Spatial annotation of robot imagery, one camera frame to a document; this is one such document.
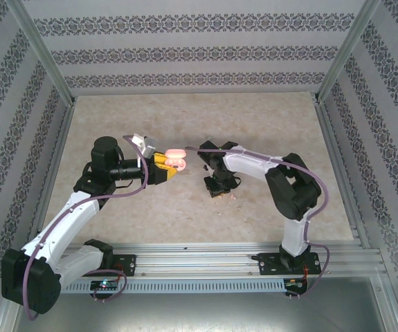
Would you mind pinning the pink earbud charging case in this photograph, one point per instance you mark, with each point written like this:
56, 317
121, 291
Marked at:
176, 154

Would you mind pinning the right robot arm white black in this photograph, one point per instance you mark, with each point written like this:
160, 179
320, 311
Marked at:
247, 167

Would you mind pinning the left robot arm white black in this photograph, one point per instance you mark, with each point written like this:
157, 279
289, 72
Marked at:
63, 221

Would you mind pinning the grey metal sheet panel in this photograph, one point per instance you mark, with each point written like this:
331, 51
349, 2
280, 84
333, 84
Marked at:
198, 311

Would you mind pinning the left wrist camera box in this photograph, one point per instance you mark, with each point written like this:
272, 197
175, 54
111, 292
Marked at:
146, 145

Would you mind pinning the aluminium mounting rail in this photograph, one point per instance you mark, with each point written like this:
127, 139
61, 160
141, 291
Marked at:
198, 259

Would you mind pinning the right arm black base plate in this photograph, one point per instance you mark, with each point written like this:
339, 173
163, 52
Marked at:
271, 264

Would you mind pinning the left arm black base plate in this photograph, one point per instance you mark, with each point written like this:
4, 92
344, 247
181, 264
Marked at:
126, 264

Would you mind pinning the aluminium frame post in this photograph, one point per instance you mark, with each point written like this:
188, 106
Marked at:
346, 52
44, 57

